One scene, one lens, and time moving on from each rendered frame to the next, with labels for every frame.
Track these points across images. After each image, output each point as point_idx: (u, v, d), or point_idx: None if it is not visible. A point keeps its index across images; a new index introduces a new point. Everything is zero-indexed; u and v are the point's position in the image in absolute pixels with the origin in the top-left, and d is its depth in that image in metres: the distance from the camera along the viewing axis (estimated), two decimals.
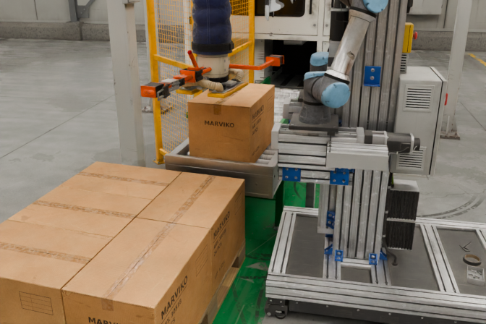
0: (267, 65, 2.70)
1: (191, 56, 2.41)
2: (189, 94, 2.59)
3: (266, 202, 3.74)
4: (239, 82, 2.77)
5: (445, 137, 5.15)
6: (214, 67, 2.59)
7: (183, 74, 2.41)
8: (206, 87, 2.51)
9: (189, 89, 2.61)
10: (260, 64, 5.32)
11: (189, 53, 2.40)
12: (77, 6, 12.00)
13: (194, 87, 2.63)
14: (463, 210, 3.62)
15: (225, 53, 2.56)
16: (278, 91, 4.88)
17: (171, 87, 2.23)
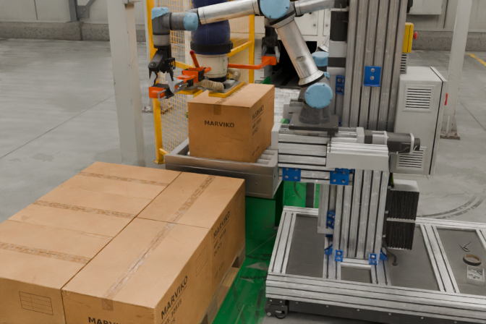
0: (265, 64, 2.74)
1: (193, 56, 2.42)
2: (189, 94, 2.59)
3: (266, 202, 3.74)
4: (236, 81, 2.79)
5: (445, 137, 5.15)
6: (213, 67, 2.60)
7: (185, 74, 2.42)
8: (207, 87, 2.52)
9: (189, 89, 2.61)
10: None
11: (191, 54, 2.40)
12: (77, 6, 12.00)
13: (194, 87, 2.63)
14: (463, 210, 3.62)
15: (223, 53, 2.57)
16: (278, 91, 4.88)
17: (177, 88, 2.23)
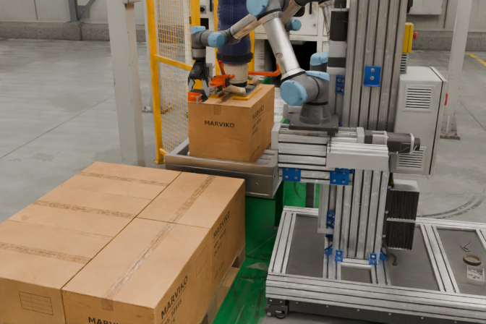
0: (280, 71, 3.16)
1: (221, 66, 2.84)
2: (215, 97, 3.01)
3: (266, 202, 3.74)
4: (254, 86, 3.21)
5: (445, 137, 5.15)
6: (236, 74, 3.02)
7: (214, 80, 2.84)
8: (232, 92, 2.95)
9: (215, 92, 3.03)
10: (260, 64, 5.32)
11: (219, 64, 2.82)
12: (77, 6, 12.00)
13: (219, 92, 3.06)
14: (463, 210, 3.62)
15: (245, 63, 3.00)
16: (278, 91, 4.88)
17: (210, 93, 2.65)
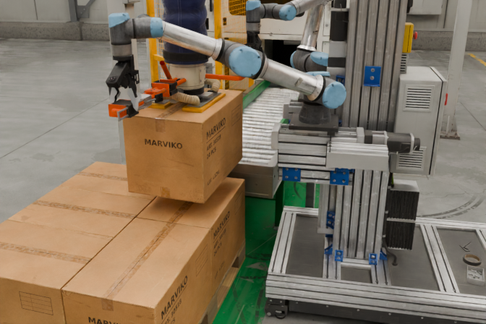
0: None
1: (164, 67, 2.14)
2: (160, 108, 2.31)
3: (266, 202, 3.74)
4: (215, 92, 2.52)
5: (445, 137, 5.15)
6: (189, 78, 2.32)
7: (155, 87, 2.14)
8: (181, 101, 2.25)
9: (162, 102, 2.34)
10: None
11: (161, 64, 2.13)
12: (77, 6, 12.00)
13: (167, 100, 2.36)
14: (463, 210, 3.62)
15: (199, 63, 2.30)
16: (278, 91, 4.88)
17: (143, 105, 1.95)
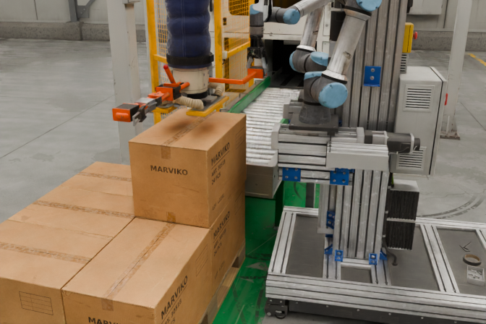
0: (251, 78, 2.47)
1: (168, 71, 2.15)
2: (165, 112, 2.32)
3: (266, 202, 3.74)
4: (218, 96, 2.52)
5: (445, 137, 5.15)
6: (192, 82, 2.33)
7: (159, 91, 2.15)
8: (184, 105, 2.25)
9: (165, 106, 2.34)
10: (260, 64, 5.32)
11: (165, 69, 2.13)
12: (77, 6, 12.00)
13: (171, 105, 2.37)
14: (463, 210, 3.62)
15: (203, 67, 2.30)
16: (278, 91, 4.88)
17: (147, 108, 1.96)
